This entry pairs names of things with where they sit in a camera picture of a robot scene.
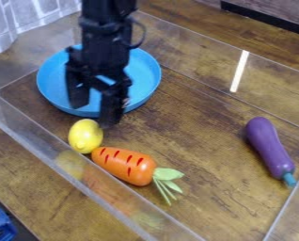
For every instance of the clear acrylic enclosure wall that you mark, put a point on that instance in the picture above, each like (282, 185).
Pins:
(218, 84)

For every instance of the purple toy eggplant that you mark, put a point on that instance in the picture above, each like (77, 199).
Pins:
(263, 138)

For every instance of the black baseboard strip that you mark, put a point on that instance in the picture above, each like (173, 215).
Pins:
(259, 16)

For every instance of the yellow toy lemon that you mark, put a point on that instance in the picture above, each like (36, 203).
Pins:
(86, 136)

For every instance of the white curtain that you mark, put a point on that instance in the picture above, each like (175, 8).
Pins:
(23, 15)

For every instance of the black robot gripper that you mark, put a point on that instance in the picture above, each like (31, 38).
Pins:
(105, 53)

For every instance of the orange toy carrot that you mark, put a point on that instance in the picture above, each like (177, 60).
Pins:
(137, 168)

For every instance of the blue box corner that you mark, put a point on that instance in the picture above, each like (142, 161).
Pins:
(7, 228)

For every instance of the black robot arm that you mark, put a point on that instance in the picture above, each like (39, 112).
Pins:
(109, 11)

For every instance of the round blue tray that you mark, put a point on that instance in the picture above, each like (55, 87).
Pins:
(143, 70)

